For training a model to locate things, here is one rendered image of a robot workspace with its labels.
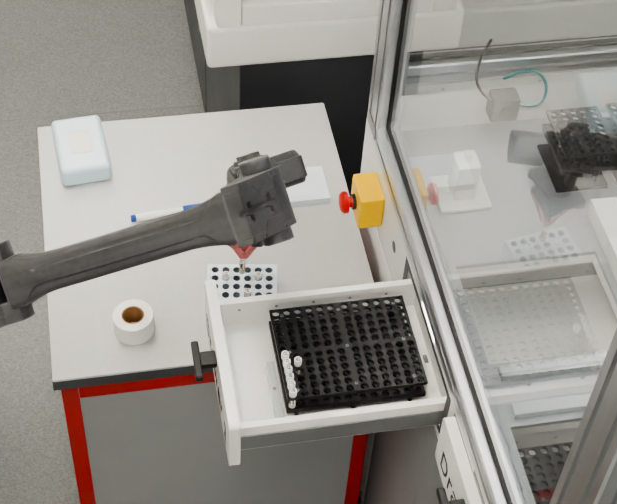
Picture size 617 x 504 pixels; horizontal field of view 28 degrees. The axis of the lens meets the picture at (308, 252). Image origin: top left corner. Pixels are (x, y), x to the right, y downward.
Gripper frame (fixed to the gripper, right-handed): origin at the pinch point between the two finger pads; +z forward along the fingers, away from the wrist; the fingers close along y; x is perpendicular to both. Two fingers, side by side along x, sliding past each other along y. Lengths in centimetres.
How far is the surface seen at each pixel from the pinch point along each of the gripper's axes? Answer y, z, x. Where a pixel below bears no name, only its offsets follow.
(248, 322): -13.8, 1.7, -1.1
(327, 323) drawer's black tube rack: -18.2, -4.3, -13.8
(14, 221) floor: 82, 87, 62
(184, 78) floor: 142, 89, 20
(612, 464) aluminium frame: -73, -55, -39
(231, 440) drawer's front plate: -40.3, -4.4, 1.0
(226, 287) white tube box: -2.1, 7.3, 3.0
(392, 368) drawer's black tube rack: -24.8, -1.4, -24.2
